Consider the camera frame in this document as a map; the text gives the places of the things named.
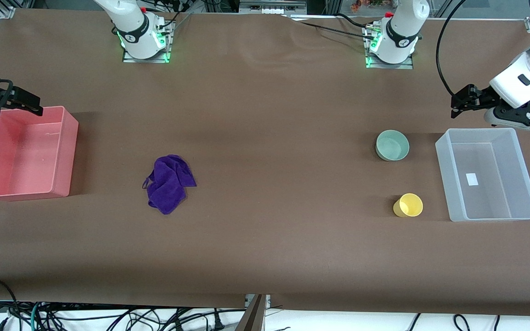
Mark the pale green bowl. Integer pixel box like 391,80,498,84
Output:
375,129,410,162

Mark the yellow cup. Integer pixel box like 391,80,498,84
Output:
392,193,424,218

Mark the purple cloth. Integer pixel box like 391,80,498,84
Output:
143,154,198,216

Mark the pink plastic bin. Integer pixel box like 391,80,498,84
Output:
0,105,80,201

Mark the translucent white plastic bin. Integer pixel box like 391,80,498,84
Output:
435,127,530,223

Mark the brown table cover sheet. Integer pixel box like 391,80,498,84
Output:
0,8,530,318

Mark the grey power strip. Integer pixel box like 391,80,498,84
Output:
239,0,308,15

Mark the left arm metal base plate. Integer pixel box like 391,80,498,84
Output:
365,27,414,70

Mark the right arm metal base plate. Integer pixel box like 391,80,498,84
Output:
122,21,172,64

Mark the black cable on table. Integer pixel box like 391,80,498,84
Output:
293,19,378,42
335,13,376,31

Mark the dark table frame bracket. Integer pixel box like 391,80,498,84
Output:
236,294,271,331

